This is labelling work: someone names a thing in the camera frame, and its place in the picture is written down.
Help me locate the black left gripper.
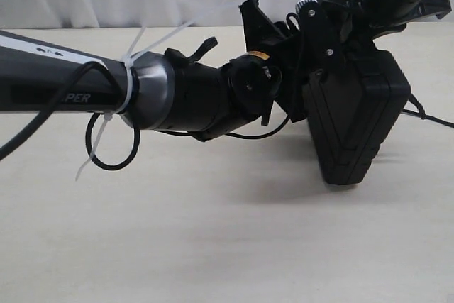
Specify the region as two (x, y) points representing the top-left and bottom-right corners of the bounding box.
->
(239, 0), (346, 122)

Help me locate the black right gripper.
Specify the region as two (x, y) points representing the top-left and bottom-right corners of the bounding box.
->
(317, 0), (450, 39)

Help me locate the black plastic case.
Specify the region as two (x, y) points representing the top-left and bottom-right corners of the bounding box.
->
(303, 35), (411, 186)

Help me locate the black cord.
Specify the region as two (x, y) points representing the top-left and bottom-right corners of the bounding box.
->
(404, 92), (454, 127)

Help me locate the white zip tie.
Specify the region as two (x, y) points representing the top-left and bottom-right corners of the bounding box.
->
(74, 15), (199, 182)

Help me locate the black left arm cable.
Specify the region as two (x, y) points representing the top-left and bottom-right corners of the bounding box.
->
(0, 38), (288, 172)

